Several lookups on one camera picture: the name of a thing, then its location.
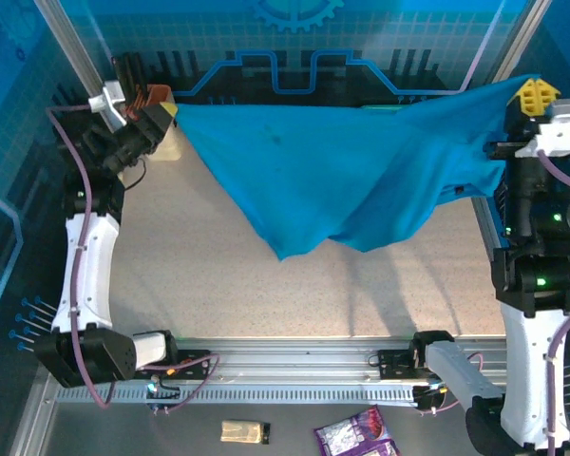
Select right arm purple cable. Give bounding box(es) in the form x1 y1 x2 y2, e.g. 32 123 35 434
420 149 570 456

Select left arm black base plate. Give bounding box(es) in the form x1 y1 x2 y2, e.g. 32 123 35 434
137 349 213 381

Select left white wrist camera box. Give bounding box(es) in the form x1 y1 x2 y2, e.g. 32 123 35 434
88 81 127 129

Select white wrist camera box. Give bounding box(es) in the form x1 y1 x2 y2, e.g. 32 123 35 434
515 97 570 158
88 81 127 129

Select small black controller board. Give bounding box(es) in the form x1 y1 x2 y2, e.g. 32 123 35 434
411 382 450 413
144 374 181 413

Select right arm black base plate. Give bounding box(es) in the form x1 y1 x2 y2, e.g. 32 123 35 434
370 349 431 381

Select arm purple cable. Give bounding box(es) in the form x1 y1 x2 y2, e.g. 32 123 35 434
420 149 570 456
46 104 221 415

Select beige utensil holder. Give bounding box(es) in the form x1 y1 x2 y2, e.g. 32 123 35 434
145 84 182 162

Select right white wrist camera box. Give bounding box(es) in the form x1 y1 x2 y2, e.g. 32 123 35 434
515 97 570 158

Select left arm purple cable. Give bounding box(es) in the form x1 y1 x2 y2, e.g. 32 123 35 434
46 104 221 415

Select slotted grey cable duct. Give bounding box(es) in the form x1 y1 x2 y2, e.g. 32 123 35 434
54 383 422 406

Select blue t-shirt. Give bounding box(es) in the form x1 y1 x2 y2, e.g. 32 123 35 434
173 73 542 261

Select gold foil packet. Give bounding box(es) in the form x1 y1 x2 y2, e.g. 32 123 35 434
220 419 271 447

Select aluminium corner post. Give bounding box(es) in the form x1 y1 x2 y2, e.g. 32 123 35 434
31 0 134 143
486 0 552 85

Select purple snack packet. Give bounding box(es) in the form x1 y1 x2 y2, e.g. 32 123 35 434
313 404 403 456

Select aluminium frame rail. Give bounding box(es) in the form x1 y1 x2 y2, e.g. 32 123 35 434
37 336 509 387

